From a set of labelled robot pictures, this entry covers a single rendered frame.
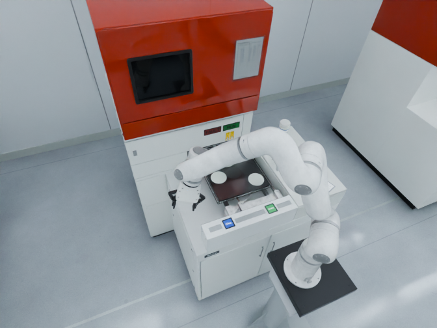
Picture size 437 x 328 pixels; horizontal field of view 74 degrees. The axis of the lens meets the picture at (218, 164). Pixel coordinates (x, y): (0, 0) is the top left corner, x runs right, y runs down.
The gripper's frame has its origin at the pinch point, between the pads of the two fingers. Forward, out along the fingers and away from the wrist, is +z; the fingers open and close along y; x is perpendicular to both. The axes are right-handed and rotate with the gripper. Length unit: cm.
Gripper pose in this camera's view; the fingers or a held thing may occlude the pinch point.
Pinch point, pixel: (183, 206)
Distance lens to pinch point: 136.1
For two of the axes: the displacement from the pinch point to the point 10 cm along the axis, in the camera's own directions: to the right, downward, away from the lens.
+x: -1.2, -5.9, 8.0
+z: -2.8, 7.9, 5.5
